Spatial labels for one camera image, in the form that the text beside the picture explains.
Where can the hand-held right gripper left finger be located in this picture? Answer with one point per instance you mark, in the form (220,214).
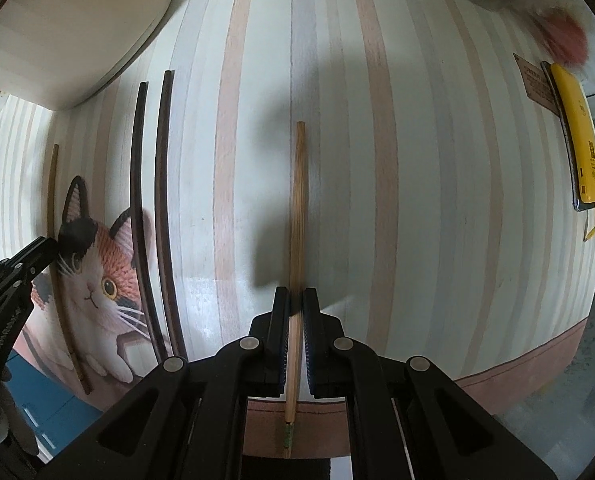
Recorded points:
(282,330)

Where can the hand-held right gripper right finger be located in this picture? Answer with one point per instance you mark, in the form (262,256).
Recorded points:
(311,330)

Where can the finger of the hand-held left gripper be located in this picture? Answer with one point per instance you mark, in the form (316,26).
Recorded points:
(39,257)

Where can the green-tipped bamboo chopstick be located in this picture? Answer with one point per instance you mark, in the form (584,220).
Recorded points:
(297,210)

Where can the cream ribbed utensil holder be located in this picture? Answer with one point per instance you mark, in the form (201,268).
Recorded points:
(67,25)

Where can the blue storage box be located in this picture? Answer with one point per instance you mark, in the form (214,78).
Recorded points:
(52,400)

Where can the striped cat-print tablecloth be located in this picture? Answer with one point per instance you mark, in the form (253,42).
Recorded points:
(402,185)

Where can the yellow power bank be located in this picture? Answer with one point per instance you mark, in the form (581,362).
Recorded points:
(580,135)

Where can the plastic bag with red contents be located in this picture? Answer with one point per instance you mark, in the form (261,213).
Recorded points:
(565,35)

